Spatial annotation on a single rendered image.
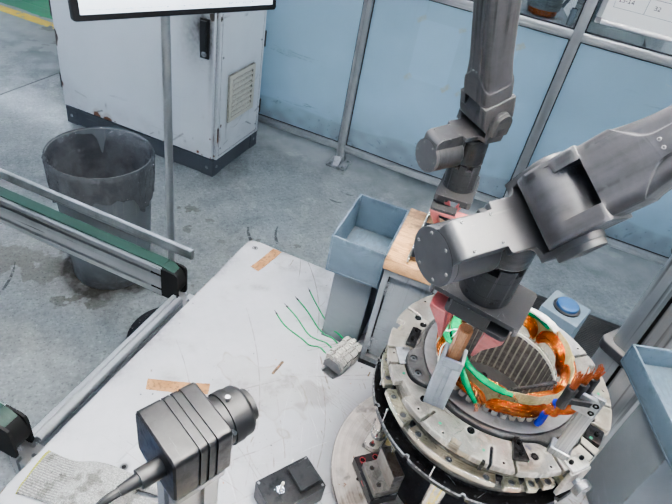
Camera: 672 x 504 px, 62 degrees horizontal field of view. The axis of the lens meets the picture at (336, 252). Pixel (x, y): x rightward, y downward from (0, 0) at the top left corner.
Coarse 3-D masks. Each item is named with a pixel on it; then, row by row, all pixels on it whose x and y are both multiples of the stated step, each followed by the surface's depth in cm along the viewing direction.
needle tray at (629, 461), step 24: (624, 360) 94; (648, 360) 95; (648, 384) 87; (648, 408) 86; (624, 432) 93; (648, 432) 88; (600, 456) 99; (624, 456) 92; (648, 456) 87; (600, 480) 98; (624, 480) 92; (648, 480) 87
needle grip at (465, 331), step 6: (462, 324) 65; (468, 324) 65; (462, 330) 65; (468, 330) 65; (456, 336) 66; (462, 336) 65; (468, 336) 65; (456, 342) 66; (462, 342) 65; (450, 348) 67; (456, 348) 66; (462, 348) 66; (450, 354) 68; (456, 354) 67
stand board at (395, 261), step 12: (408, 216) 112; (420, 216) 112; (408, 228) 108; (396, 240) 104; (408, 240) 105; (396, 252) 102; (408, 252) 102; (384, 264) 100; (396, 264) 100; (408, 264) 99; (408, 276) 100; (420, 276) 99
